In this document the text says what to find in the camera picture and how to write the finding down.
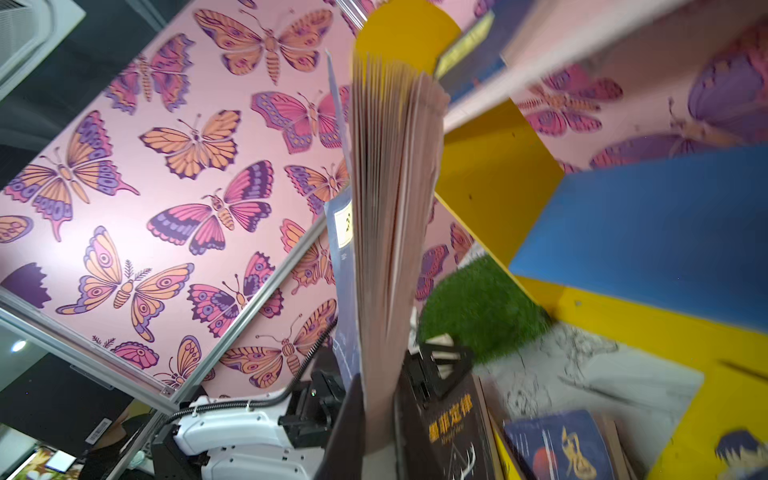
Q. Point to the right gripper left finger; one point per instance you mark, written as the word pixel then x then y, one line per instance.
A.
pixel 343 456

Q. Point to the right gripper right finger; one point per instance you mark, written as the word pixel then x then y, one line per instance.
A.
pixel 415 458

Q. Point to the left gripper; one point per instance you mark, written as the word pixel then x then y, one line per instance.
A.
pixel 315 404

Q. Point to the navy book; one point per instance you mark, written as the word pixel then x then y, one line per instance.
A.
pixel 478 54
pixel 376 225

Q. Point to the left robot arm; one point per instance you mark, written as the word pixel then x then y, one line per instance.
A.
pixel 241 439

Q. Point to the black book yellow title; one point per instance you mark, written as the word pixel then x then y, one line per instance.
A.
pixel 459 433

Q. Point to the green artificial grass mat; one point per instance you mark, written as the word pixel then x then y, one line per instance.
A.
pixel 480 307

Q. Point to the thin yellow book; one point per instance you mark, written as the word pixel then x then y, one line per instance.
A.
pixel 508 462

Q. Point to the dark purple cover book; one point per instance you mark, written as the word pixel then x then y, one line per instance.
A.
pixel 575 444

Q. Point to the yellow pink blue bookshelf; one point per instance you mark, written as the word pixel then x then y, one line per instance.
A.
pixel 617 166

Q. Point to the yellow cartoon cover book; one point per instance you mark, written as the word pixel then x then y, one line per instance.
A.
pixel 723 433

